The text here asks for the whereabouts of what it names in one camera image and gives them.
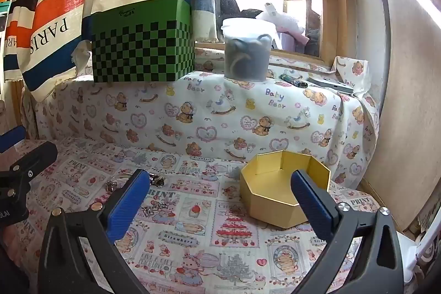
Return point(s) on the dark marker pen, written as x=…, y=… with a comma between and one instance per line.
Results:
x=293, y=81

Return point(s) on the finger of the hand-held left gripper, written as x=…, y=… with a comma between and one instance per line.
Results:
x=8, y=139
x=34, y=156

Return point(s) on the flat grey device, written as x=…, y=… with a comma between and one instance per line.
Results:
x=332, y=84

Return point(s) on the white plush toy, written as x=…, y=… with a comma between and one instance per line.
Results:
x=275, y=16

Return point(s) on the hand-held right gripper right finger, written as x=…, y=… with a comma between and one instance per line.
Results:
x=311, y=208

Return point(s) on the green black checkered box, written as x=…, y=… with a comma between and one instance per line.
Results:
x=141, y=42

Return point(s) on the white plastic object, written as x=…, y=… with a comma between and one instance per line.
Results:
x=422, y=247

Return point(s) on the bear print cloth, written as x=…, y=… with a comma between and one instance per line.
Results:
x=213, y=115

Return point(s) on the strawberry print cloth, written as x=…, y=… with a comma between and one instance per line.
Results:
x=193, y=232

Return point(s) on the translucent lidded plastic container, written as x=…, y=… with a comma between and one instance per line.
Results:
x=246, y=49

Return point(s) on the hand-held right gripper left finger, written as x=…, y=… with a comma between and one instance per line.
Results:
x=127, y=202

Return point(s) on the Paris tote bag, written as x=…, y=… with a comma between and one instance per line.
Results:
x=69, y=4

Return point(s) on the gold octagonal box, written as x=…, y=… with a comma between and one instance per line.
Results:
x=275, y=189

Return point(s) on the wooden window frame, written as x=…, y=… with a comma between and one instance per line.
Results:
x=336, y=4

